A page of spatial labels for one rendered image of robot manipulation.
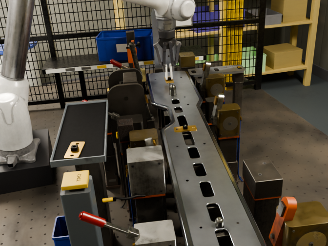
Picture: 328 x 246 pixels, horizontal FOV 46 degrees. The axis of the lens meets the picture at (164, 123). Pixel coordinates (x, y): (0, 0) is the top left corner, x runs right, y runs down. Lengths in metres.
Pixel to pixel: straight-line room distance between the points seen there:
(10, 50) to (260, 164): 1.16
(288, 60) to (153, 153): 3.54
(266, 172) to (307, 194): 0.52
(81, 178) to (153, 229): 0.21
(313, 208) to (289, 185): 0.70
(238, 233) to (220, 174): 0.25
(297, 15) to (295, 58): 0.47
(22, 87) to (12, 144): 0.28
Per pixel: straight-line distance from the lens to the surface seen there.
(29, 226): 1.59
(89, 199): 0.93
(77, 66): 2.17
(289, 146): 1.96
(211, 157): 1.27
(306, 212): 0.99
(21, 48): 1.81
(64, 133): 1.15
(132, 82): 1.40
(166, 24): 1.74
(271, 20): 4.24
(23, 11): 1.77
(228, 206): 1.07
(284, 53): 4.46
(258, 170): 1.16
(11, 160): 1.74
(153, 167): 1.07
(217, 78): 1.81
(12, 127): 1.70
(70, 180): 0.93
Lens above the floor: 1.67
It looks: 27 degrees down
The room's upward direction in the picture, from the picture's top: 4 degrees counter-clockwise
